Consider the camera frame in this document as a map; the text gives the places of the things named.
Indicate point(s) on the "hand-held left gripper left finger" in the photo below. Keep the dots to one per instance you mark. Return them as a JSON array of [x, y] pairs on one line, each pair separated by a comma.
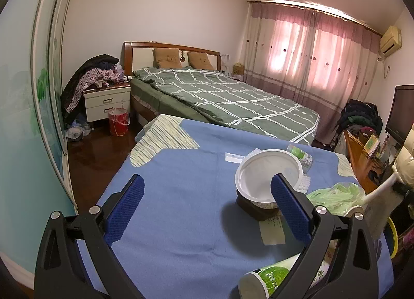
[[124, 211]]

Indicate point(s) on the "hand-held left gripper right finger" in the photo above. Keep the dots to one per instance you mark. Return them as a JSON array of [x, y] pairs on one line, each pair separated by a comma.
[[289, 211]]

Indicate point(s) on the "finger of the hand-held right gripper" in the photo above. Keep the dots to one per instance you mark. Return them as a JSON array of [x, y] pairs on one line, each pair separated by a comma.
[[402, 190]]

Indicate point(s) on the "dark brown plastic tray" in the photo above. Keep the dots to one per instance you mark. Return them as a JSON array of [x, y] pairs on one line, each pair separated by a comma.
[[255, 213]]

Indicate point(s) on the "white plastic bowl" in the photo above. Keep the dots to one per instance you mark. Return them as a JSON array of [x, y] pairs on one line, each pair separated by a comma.
[[258, 173]]

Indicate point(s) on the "white foam wrap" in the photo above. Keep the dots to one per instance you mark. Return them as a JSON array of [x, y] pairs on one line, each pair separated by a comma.
[[302, 184]]

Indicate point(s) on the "yellow hoop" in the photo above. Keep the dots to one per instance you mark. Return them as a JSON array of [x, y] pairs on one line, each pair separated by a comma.
[[395, 237]]

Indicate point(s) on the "green plastic bag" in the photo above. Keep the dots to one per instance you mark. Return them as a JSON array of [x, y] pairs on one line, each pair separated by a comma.
[[336, 198]]

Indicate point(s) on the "wooden desk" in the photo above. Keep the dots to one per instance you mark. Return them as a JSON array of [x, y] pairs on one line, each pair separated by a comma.
[[359, 160]]

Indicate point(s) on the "clear bottle with green label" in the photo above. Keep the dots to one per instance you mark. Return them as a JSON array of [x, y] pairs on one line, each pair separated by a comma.
[[300, 156]]

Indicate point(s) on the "blue blanket with striped patches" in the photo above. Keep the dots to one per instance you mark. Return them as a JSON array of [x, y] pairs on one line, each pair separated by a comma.
[[187, 195]]

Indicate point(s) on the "green paper cup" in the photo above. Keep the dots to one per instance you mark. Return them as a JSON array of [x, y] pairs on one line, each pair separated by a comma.
[[268, 281]]

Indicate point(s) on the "small clear plastic packet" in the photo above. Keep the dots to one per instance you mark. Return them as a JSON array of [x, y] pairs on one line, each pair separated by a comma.
[[234, 158]]

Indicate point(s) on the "black television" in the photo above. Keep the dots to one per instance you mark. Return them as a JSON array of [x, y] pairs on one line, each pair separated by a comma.
[[402, 111]]

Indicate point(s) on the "heap of dark jackets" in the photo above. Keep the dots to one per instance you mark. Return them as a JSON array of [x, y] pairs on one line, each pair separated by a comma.
[[359, 114]]

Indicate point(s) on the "red bucket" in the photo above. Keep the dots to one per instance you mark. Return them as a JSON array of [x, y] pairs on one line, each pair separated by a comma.
[[119, 122]]

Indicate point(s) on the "plastic bags on floor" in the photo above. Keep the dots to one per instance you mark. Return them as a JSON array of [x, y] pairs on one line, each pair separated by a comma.
[[77, 131]]

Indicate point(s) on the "white nightstand with drawers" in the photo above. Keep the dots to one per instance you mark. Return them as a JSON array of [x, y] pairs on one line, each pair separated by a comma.
[[106, 101]]

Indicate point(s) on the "green checked quilt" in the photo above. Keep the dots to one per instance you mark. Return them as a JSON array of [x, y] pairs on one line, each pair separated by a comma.
[[226, 98]]

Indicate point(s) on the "pile of clothes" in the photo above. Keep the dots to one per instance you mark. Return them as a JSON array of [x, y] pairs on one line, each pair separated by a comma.
[[93, 76]]

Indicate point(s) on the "sliding wardrobe door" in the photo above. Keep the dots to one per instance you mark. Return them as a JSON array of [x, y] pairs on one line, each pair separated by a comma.
[[26, 108]]

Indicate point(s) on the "beige air conditioner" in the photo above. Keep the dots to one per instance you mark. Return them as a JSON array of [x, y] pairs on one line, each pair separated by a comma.
[[390, 40]]

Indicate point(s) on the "pink curtain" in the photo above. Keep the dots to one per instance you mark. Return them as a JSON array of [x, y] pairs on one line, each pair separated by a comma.
[[307, 59]]

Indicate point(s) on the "wooden bed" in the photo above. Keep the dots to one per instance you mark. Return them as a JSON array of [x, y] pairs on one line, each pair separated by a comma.
[[142, 55]]

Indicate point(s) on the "brown bear pillow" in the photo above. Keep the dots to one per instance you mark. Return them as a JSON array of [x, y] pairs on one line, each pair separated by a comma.
[[166, 58], [200, 60]]

